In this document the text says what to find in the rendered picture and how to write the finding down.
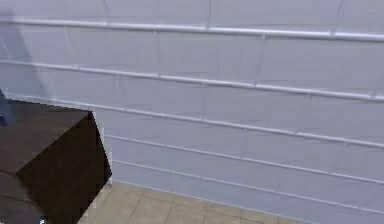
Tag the dark brown wooden cabinet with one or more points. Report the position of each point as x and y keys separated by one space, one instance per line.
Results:
x=56 y=156

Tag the blue-grey object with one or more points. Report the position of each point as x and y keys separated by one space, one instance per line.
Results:
x=4 y=110

